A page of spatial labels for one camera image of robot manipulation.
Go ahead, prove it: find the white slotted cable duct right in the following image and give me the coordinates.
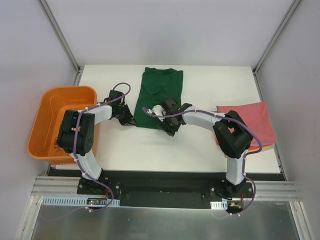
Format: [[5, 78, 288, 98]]
[[210, 200, 244, 210]]

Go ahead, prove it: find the dark green t shirt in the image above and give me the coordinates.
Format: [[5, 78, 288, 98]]
[[133, 67, 184, 129]]

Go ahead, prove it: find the aluminium rail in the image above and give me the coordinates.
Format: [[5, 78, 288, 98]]
[[31, 176, 80, 196], [255, 181, 302, 202]]

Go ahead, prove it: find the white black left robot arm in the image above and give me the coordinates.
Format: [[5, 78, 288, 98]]
[[57, 89, 136, 195]]

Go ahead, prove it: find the orange folded t shirt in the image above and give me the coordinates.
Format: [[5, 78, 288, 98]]
[[215, 139, 272, 153]]

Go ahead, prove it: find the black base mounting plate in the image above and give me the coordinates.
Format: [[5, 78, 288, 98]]
[[74, 169, 287, 210]]

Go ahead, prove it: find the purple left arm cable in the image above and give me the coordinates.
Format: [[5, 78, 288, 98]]
[[48, 82, 132, 222]]

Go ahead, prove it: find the pink folded t shirt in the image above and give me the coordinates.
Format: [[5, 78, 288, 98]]
[[216, 101, 276, 144]]

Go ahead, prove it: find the right aluminium frame post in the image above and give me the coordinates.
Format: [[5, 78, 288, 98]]
[[252, 0, 303, 76]]

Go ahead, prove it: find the left aluminium frame post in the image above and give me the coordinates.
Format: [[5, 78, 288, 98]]
[[37, 0, 82, 75]]

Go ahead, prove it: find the white slotted cable duct left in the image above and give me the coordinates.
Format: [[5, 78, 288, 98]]
[[42, 196, 120, 208]]

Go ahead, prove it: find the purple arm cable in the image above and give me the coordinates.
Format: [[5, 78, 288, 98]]
[[48, 82, 132, 222], [142, 106, 263, 218]]

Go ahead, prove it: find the aluminium frame post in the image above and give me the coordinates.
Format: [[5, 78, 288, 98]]
[[37, 0, 82, 75], [252, 0, 303, 76]]

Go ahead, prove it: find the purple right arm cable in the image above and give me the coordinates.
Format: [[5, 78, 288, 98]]
[[142, 106, 263, 218]]

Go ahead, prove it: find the orange plastic basket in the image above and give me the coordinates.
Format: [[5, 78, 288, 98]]
[[27, 86, 97, 165]]

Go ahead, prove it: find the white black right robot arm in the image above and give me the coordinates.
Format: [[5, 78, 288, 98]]
[[150, 97, 253, 200]]

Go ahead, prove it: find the aluminium rail left side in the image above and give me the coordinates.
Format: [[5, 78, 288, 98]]
[[31, 176, 80, 196]]

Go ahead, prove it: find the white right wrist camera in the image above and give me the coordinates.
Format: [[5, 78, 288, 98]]
[[149, 105, 165, 122]]

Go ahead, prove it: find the aluminium rail right side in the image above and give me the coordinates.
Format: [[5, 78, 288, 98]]
[[255, 181, 302, 202]]

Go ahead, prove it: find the white slotted cable duct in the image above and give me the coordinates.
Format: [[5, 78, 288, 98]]
[[42, 196, 120, 208], [210, 200, 244, 210]]

